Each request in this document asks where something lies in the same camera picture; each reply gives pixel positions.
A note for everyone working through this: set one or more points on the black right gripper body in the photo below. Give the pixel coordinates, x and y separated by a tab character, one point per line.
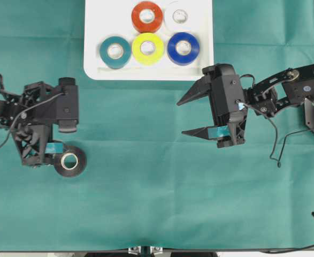
225	95

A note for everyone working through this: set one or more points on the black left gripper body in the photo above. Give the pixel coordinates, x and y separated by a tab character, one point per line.
29	137

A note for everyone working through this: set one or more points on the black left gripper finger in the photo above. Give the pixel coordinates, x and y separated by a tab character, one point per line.
54	148

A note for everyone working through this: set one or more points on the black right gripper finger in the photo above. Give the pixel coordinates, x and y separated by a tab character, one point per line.
209	133
199	89

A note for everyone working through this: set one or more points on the black tape roll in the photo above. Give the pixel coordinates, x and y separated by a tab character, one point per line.
71	162

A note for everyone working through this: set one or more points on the blue tape roll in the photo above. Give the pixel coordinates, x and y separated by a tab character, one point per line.
183	48

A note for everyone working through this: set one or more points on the yellow tape roll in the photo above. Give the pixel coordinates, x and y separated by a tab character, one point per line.
147	48

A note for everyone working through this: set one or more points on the white tape roll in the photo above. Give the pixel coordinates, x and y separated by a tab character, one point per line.
179	16

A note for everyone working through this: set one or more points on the red tape roll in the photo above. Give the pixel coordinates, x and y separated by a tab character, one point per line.
147	17

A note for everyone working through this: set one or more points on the green tape roll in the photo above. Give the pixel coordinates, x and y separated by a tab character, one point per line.
115	52

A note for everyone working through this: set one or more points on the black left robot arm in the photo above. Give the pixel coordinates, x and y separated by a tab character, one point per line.
5	111

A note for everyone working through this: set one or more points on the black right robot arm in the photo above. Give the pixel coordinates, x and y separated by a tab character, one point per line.
288	88

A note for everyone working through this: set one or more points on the white plastic case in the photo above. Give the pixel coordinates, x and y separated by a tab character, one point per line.
104	19

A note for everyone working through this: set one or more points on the green table cloth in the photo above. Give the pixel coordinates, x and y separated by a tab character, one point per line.
145	182

